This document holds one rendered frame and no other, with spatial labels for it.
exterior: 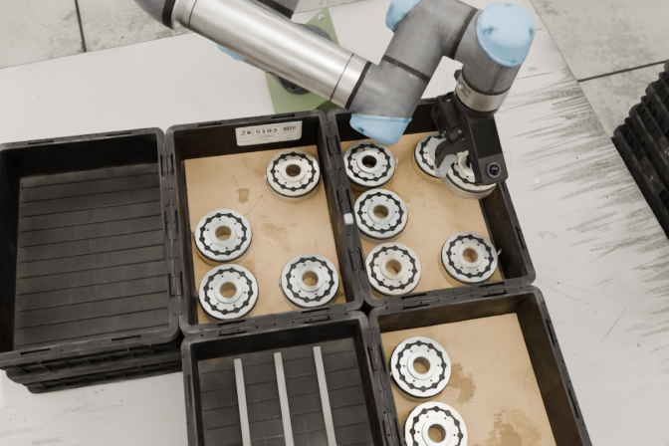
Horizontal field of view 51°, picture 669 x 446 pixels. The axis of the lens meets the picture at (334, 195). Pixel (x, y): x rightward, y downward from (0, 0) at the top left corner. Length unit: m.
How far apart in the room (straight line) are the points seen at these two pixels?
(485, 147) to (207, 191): 0.56
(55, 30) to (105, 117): 1.19
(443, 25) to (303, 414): 0.66
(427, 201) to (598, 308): 0.42
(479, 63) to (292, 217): 0.53
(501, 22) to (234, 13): 0.35
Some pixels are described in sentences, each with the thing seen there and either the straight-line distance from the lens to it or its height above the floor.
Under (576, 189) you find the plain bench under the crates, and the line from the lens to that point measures 1.63.
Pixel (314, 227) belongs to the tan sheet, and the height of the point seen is 0.83.
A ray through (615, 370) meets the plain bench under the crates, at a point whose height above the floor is 0.70.
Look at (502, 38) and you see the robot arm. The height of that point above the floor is 1.35.
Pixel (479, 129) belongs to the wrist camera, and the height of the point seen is 1.17.
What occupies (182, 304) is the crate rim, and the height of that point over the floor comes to 0.93.
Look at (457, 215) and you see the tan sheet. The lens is 1.36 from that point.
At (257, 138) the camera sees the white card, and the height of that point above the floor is 0.88.
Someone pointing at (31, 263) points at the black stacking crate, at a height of 0.83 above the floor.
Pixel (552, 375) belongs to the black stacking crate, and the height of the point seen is 0.90.
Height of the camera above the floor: 2.01
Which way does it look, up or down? 62 degrees down
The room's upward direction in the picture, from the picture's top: 8 degrees clockwise
